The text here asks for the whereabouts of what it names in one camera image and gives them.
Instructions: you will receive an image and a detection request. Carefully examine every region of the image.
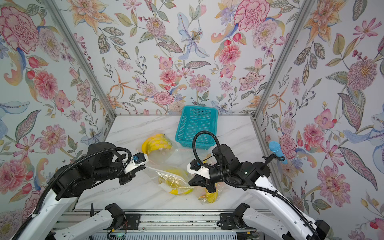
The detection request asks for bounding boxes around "yellow banana bunch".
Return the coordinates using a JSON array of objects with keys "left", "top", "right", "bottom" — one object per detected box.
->
[
  {"left": 157, "top": 169, "right": 194, "bottom": 196},
  {"left": 141, "top": 134, "right": 173, "bottom": 155}
]

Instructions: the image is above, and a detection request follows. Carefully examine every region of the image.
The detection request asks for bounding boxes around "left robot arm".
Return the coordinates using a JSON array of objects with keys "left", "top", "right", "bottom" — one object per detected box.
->
[{"left": 12, "top": 142, "right": 149, "bottom": 240}]

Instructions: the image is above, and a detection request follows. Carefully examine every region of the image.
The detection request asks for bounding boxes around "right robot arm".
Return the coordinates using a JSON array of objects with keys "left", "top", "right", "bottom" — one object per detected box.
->
[{"left": 188, "top": 131, "right": 330, "bottom": 240}]

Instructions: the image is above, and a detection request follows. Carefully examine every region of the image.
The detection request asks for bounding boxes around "banana bunch in dotted bag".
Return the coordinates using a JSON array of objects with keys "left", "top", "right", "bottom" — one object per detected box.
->
[{"left": 198, "top": 190, "right": 219, "bottom": 204}]

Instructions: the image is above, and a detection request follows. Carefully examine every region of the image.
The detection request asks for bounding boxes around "teal plastic basket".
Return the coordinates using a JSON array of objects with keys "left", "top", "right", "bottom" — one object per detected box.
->
[{"left": 175, "top": 106, "right": 218, "bottom": 148}]

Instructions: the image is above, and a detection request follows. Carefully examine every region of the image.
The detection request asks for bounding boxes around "blue microphone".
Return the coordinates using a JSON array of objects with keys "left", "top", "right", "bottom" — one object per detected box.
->
[{"left": 269, "top": 141, "right": 288, "bottom": 165}]

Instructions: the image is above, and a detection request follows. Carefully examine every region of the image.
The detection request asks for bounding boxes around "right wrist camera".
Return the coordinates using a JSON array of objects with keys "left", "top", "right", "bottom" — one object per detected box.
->
[{"left": 187, "top": 160, "right": 211, "bottom": 180}]

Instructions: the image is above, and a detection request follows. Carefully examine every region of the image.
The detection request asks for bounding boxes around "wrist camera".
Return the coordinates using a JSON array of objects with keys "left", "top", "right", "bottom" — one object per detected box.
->
[
  {"left": 124, "top": 153, "right": 149, "bottom": 174},
  {"left": 187, "top": 160, "right": 211, "bottom": 180}
]

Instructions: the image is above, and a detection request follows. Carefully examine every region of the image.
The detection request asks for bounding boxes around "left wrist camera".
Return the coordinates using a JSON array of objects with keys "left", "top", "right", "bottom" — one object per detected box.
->
[{"left": 124, "top": 153, "right": 149, "bottom": 174}]

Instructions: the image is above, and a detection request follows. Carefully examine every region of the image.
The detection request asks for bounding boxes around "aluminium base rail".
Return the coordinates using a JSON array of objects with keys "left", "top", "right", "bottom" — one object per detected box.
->
[{"left": 50, "top": 209, "right": 301, "bottom": 240}]

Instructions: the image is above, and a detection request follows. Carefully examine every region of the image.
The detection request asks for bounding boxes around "aluminium corner post left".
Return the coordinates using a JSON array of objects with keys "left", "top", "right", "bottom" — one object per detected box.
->
[{"left": 42, "top": 0, "right": 117, "bottom": 120}]

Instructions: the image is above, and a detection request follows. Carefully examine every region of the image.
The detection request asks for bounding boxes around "aluminium corner post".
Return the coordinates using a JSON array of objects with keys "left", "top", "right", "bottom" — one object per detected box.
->
[
  {"left": 42, "top": 0, "right": 117, "bottom": 120},
  {"left": 251, "top": 0, "right": 315, "bottom": 121}
]

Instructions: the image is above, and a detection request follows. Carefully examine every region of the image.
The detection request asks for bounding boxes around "aluminium corner post right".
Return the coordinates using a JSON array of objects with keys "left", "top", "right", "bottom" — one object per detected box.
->
[{"left": 251, "top": 0, "right": 315, "bottom": 121}]

